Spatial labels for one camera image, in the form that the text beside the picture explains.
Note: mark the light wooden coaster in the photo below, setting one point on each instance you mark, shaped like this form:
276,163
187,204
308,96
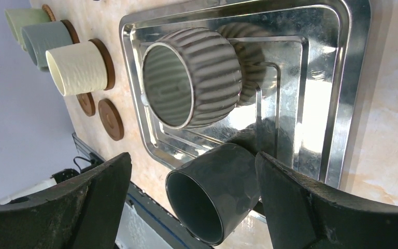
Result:
49,12

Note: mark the light green mug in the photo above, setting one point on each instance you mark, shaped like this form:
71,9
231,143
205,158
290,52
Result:
18,18

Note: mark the cream mug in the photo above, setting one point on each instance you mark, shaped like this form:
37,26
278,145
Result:
77,68

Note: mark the dark teal mug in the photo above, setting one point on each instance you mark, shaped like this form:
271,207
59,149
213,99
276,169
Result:
214,192

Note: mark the steel tray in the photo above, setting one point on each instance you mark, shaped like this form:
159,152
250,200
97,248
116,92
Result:
302,61

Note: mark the brown wooden coaster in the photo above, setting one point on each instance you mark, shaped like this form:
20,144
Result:
111,119
87,103
72,32
110,69

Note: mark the blue-grey mug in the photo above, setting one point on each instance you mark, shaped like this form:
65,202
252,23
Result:
39,38

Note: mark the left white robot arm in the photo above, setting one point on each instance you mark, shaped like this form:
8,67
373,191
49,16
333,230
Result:
29,190

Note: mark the grey ribbed mug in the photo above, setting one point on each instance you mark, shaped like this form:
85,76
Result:
192,78

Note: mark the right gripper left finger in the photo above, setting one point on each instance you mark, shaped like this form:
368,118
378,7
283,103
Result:
81,212

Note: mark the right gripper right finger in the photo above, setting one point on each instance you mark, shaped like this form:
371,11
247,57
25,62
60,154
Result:
304,213

